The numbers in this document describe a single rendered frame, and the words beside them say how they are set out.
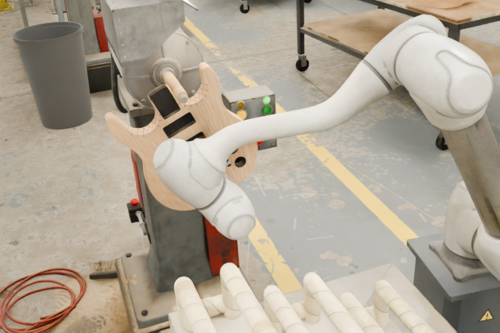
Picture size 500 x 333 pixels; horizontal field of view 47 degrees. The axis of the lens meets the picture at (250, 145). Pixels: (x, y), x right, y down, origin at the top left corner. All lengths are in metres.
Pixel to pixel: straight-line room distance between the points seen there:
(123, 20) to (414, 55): 0.67
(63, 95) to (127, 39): 3.12
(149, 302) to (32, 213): 1.47
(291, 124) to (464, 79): 0.39
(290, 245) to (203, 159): 1.81
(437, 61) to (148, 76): 0.90
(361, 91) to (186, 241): 1.15
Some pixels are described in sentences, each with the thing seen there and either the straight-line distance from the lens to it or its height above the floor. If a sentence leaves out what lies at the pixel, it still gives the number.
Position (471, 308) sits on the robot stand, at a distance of 1.84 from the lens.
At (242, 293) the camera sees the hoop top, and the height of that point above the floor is 1.21.
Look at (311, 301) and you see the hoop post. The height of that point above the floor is 1.08.
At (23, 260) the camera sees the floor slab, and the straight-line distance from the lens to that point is 3.28.
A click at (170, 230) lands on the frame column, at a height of 0.57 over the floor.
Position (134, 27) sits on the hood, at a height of 1.48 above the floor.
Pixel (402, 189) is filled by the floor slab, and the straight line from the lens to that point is 3.52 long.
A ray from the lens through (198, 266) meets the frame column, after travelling 2.35.
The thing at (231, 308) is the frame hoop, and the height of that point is 1.13.
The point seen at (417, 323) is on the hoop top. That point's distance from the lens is 1.15.
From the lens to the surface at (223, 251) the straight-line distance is 2.32.
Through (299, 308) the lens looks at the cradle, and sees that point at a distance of 1.15.
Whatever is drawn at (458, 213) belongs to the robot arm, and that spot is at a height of 0.90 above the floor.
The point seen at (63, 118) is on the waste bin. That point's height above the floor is 0.09.
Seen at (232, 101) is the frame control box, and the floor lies 1.12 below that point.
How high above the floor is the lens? 1.85
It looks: 27 degrees down
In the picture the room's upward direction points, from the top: 4 degrees counter-clockwise
